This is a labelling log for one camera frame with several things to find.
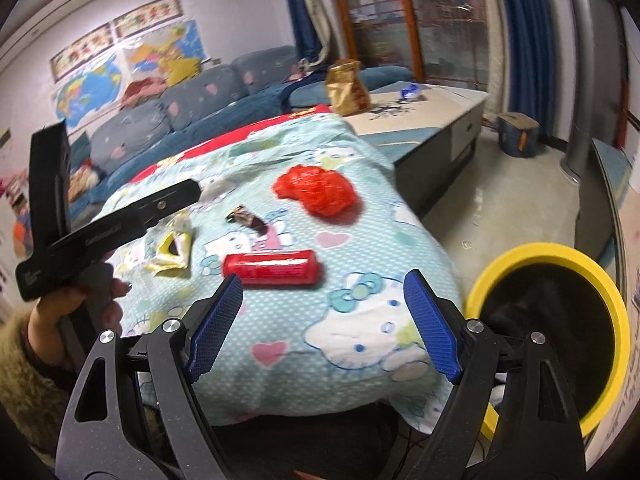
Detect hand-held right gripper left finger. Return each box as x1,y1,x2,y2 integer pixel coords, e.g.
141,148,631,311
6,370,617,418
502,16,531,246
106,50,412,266
55,274,244,480

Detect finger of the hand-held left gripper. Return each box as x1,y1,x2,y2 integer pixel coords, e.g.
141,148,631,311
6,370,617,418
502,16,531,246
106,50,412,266
132,178,202,229

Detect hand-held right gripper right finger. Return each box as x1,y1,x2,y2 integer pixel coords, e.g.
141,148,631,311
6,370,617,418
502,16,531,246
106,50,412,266
400,269,587,480

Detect white tissue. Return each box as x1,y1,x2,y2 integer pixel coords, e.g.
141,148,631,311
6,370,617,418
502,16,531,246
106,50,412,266
200,177,236,205

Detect red snack packet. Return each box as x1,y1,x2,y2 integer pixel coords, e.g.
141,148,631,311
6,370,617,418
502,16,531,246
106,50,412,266
221,249,321,287

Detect yellow rimmed black bin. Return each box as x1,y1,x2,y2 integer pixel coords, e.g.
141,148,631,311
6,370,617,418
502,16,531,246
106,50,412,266
465,243,632,437

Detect person's left forearm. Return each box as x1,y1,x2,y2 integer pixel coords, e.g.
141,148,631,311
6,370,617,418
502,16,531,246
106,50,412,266
0,310,87,467

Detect person's left hand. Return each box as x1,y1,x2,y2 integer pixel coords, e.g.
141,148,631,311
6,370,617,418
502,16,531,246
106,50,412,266
26,279,132,363

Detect yellow snack wrapper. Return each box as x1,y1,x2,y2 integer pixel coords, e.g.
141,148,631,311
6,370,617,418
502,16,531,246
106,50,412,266
149,211,194,277

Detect brown candy wrapper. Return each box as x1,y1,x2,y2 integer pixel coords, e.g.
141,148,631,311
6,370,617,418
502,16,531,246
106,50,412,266
225,205,271,234

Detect grey heart print cushion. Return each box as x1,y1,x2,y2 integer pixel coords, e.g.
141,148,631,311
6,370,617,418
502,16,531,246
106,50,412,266
160,65,246,132
232,45,301,96
90,100,171,174

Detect pile of colourful clothes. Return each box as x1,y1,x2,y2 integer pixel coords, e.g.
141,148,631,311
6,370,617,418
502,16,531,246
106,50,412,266
12,165,104,261

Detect red pink clothes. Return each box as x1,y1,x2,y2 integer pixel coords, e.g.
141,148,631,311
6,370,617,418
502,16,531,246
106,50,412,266
122,77,169,109

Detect blue sofa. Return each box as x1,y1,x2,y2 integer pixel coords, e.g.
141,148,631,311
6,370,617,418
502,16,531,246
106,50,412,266
67,45,421,211

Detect yellow cloth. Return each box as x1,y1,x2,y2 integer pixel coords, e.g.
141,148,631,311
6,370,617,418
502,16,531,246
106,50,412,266
167,57,202,87

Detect world map poster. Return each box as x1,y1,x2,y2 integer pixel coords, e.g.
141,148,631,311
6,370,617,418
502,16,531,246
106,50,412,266
54,57,124,131

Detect red mesh net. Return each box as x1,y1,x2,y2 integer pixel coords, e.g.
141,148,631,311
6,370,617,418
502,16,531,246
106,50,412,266
272,164,357,220

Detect country map poster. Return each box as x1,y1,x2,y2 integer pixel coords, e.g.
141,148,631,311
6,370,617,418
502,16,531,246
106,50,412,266
122,20,206,79

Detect framed embroidery banner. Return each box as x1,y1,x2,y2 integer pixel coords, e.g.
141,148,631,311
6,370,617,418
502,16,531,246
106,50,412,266
112,0,181,39
50,25,114,82

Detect dark tv cabinet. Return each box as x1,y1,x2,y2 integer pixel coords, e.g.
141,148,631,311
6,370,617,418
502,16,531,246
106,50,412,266
575,137,632,272

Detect gold snack bag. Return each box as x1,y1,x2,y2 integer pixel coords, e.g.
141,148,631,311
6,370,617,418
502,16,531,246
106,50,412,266
326,59,372,116

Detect blue storage stool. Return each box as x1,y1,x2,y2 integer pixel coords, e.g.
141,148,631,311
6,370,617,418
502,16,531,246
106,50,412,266
497,112,541,159

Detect grey coffee table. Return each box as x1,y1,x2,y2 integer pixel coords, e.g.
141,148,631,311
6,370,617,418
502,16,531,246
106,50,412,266
342,85,491,221

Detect blue and beige curtain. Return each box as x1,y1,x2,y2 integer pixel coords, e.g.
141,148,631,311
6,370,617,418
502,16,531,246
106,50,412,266
279,0,332,64

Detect grey standing air conditioner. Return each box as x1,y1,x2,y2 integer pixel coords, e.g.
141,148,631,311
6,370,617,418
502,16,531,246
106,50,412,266
560,0,609,187

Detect wooden framed glass door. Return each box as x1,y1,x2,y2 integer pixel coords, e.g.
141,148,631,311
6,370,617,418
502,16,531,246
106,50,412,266
325,0,502,92

